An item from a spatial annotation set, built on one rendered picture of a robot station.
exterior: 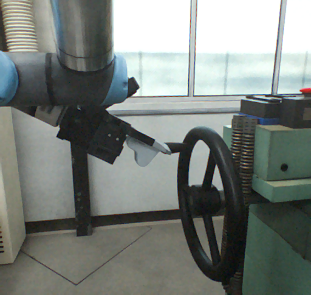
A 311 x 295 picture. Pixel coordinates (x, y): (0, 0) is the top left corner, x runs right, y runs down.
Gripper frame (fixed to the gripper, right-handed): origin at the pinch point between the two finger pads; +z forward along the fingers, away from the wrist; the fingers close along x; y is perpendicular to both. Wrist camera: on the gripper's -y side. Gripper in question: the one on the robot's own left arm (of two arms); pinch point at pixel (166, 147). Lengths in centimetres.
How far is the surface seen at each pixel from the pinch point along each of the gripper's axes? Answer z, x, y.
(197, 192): 7.6, 5.5, 4.8
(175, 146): 1.9, -1.7, -1.0
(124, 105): 0, -129, -8
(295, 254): 31.3, 7.7, 7.2
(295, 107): 12.6, 12.8, -15.6
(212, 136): 3.6, 9.4, -5.5
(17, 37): -65, -107, -13
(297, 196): 20.2, 13.4, -3.0
